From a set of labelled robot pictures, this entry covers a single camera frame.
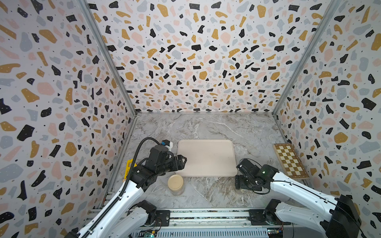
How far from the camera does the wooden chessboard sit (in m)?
0.89

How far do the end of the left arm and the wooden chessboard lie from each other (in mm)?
665

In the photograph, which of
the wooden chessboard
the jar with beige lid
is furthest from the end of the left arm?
the wooden chessboard

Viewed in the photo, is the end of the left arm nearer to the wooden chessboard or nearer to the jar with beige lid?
the jar with beige lid

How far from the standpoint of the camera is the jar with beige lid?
29.5 inches

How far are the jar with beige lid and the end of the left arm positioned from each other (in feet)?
0.44

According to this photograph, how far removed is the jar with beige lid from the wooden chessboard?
0.63 m

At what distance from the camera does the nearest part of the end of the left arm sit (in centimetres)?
55
